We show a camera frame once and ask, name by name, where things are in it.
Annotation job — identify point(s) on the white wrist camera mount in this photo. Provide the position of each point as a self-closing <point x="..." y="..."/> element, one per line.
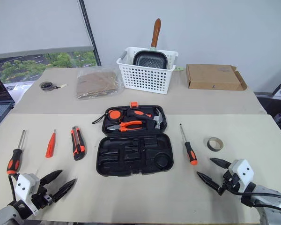
<point x="242" y="171"/>
<point x="25" y="185"/>

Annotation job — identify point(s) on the grey side table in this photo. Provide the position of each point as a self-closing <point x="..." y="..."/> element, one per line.
<point x="271" y="95"/>

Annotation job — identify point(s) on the orange tester screwdriver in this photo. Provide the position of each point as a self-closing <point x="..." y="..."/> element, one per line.
<point x="50" y="147"/>

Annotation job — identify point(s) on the orange black utility knife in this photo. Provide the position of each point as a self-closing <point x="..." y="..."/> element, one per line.
<point x="77" y="147"/>

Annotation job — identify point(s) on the small green patterned item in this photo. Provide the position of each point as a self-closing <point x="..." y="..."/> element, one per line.
<point x="178" y="68"/>

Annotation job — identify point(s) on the clear bag of brown cardboard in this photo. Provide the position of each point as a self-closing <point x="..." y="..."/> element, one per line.
<point x="96" y="84"/>

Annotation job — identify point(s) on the orange black pliers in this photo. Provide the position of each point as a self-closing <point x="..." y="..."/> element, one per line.
<point x="128" y="126"/>

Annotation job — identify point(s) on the small round black case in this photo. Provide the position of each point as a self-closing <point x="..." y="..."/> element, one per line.
<point x="46" y="86"/>

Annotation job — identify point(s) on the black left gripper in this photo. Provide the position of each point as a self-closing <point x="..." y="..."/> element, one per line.
<point x="41" y="199"/>

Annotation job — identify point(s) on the black plastic tool case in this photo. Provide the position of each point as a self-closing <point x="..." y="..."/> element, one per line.
<point x="131" y="159"/>

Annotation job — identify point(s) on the thick-shaft black orange screwdriver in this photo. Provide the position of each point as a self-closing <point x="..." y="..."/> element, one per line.
<point x="14" y="161"/>

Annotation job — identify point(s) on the grey tape roll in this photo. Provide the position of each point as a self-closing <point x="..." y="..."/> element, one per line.
<point x="210" y="148"/>

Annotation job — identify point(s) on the dark open laptop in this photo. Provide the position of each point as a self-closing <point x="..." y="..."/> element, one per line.
<point x="0" y="110"/>

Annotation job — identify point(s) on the flat brown cardboard box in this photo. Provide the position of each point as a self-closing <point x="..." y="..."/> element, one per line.
<point x="213" y="77"/>

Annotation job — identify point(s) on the white perforated plastic basket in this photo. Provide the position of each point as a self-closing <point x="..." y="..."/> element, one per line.
<point x="145" y="77"/>

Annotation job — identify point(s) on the thin-shaft black orange screwdriver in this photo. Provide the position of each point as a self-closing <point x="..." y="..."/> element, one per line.
<point x="190" y="154"/>

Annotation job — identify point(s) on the orange black tape measure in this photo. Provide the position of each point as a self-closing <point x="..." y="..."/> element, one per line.
<point x="114" y="114"/>

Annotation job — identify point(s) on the dark metal window post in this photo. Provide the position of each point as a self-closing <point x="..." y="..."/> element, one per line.
<point x="89" y="28"/>

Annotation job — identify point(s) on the black orange claw hammer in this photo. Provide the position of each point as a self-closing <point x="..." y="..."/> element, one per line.
<point x="140" y="114"/>

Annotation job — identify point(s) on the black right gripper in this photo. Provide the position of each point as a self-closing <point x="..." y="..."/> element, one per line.
<point x="229" y="181"/>

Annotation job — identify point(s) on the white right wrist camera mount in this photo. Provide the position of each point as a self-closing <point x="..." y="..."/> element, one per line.
<point x="242" y="171"/>

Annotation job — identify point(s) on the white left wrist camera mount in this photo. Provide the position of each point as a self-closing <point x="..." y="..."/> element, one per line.
<point x="25" y="185"/>

